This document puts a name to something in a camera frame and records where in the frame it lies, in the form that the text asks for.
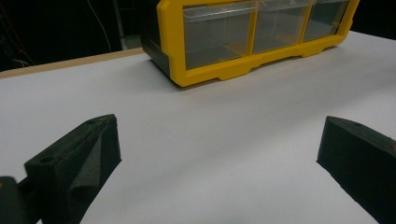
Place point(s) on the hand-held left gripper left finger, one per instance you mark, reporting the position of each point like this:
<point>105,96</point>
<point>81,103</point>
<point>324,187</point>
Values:
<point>74,158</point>

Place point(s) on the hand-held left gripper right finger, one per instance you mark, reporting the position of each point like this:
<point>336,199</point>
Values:
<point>361,155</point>

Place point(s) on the yellow black drawer cabinet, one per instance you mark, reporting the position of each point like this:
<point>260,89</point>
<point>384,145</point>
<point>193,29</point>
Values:
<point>214,40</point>

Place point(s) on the metal stand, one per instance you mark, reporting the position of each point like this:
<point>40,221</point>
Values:
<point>120,23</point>

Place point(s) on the clear plastic drawer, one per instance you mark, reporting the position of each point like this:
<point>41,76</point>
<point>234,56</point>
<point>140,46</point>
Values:
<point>216,37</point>
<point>325,19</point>
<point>280,26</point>

